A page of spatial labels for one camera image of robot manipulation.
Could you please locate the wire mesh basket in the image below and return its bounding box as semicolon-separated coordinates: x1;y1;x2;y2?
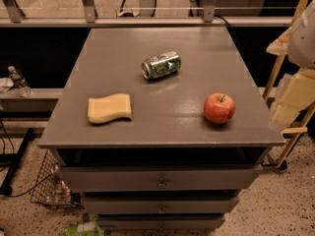
31;150;82;210

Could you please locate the green soda can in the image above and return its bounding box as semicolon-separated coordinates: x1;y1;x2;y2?
142;51;181;80

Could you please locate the clear plastic water bottle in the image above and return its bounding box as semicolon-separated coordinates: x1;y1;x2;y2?
8;66;32;97

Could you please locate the metal guard rail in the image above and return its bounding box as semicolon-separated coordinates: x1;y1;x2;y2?
0;0;315;29

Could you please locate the grey drawer cabinet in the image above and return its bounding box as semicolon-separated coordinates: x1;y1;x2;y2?
39;28;284;230

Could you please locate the green white bag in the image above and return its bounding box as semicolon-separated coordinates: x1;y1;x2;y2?
60;221;104;236

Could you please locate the red apple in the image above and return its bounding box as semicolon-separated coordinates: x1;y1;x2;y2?
204;92;235;124

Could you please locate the yellow sponge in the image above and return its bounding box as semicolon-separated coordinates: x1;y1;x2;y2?
88;93;132;124

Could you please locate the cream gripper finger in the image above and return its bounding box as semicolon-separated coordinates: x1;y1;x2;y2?
266;28;291;55
271;70;315;126

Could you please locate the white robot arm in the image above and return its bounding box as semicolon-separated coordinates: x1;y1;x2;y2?
267;1;315;127

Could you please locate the black metal stand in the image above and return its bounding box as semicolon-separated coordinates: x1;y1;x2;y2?
0;128;34;197

